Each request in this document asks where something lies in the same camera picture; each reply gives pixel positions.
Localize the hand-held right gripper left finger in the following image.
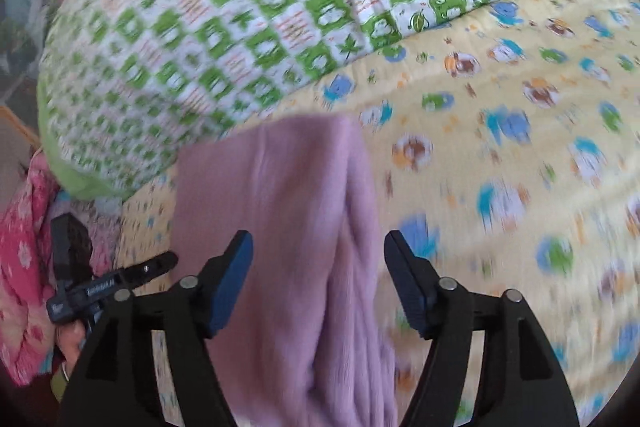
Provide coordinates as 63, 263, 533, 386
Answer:
59, 230, 254, 427

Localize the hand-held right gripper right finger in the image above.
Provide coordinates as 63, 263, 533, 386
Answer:
383, 230, 581, 427

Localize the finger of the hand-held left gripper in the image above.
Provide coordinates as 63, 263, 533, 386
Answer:
125, 251, 179, 291

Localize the purple knit sweater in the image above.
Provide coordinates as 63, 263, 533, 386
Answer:
170, 114, 401, 427

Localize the person's left hand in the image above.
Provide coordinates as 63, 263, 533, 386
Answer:
54, 321, 93, 383

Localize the pink floral quilt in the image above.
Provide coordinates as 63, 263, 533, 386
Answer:
0, 152, 126, 388

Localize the yellow cartoon bed sheet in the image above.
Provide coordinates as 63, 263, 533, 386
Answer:
117, 0, 640, 427

